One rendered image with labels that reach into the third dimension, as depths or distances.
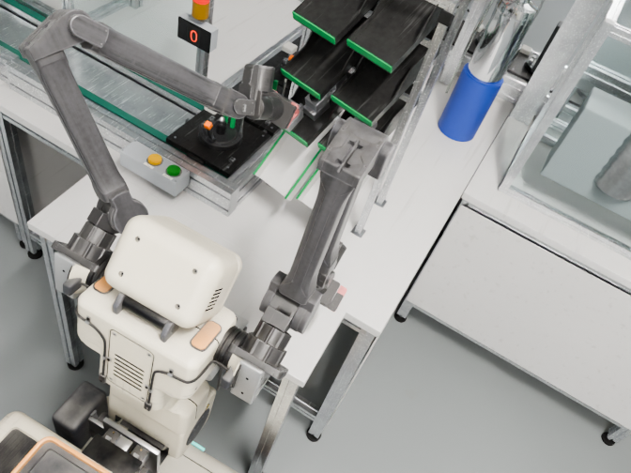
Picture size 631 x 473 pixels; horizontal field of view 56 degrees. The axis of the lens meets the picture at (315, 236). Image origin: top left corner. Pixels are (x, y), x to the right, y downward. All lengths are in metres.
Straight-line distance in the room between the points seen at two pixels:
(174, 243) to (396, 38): 0.73
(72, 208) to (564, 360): 1.94
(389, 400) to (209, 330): 1.55
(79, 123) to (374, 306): 0.96
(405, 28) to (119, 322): 0.92
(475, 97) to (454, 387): 1.26
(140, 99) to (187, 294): 1.17
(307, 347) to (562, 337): 1.25
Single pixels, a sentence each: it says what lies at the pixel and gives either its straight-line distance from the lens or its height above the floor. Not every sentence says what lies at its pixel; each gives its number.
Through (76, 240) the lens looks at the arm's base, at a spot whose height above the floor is 1.23.
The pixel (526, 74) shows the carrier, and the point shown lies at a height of 0.97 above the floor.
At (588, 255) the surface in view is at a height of 0.86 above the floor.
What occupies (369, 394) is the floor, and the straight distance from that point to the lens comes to 2.61.
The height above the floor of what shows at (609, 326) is 0.63.
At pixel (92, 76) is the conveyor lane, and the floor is 0.92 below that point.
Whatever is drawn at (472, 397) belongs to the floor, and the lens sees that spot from 2.79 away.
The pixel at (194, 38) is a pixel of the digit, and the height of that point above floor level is 1.20.
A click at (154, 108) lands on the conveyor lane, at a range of 2.12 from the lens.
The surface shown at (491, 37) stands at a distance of 2.23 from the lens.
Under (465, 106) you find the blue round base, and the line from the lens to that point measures 2.34.
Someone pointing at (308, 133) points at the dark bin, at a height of 1.20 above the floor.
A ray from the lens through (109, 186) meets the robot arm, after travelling 1.29.
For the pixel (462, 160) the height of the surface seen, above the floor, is 0.86.
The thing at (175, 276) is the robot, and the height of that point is 1.35.
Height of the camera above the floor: 2.24
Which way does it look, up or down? 48 degrees down
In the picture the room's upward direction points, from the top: 18 degrees clockwise
